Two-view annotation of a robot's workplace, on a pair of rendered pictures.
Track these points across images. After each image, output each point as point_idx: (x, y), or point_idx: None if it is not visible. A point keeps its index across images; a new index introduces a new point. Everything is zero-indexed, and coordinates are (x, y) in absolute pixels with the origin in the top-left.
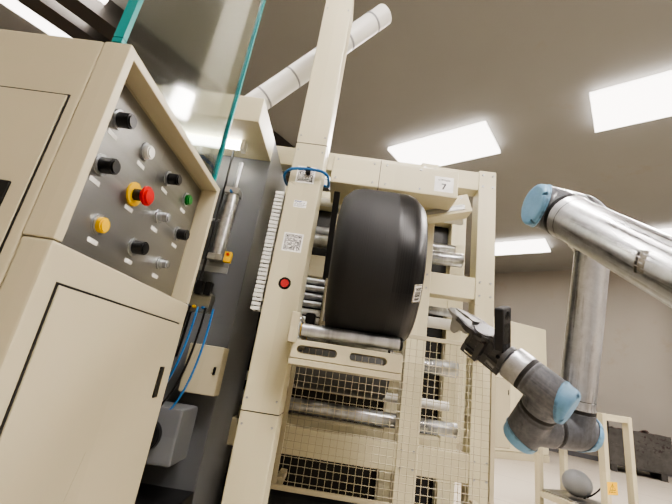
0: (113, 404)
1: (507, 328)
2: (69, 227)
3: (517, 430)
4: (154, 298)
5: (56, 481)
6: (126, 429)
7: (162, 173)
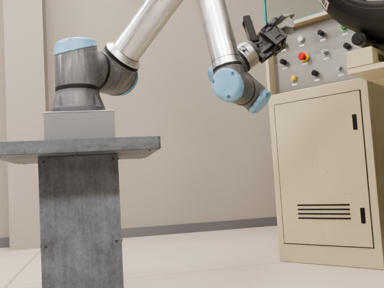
0: (321, 134)
1: (246, 31)
2: (284, 86)
3: (251, 100)
4: (326, 88)
5: (304, 158)
6: (338, 144)
7: (316, 35)
